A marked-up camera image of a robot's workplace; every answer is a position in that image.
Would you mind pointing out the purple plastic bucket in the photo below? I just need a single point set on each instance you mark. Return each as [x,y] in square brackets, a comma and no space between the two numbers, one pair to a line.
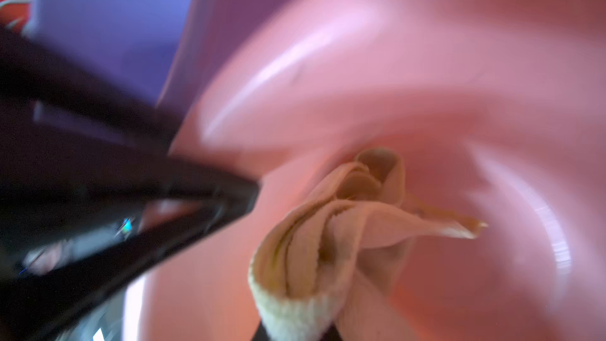
[165,53]

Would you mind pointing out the pink plastic bucket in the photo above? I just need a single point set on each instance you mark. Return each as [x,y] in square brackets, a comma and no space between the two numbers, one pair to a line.
[497,109]

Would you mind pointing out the yellow stained cloth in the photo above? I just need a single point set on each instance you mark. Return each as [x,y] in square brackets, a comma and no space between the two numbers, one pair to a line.
[328,269]

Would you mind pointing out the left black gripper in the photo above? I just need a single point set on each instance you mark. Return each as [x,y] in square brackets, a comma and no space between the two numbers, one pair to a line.
[77,154]

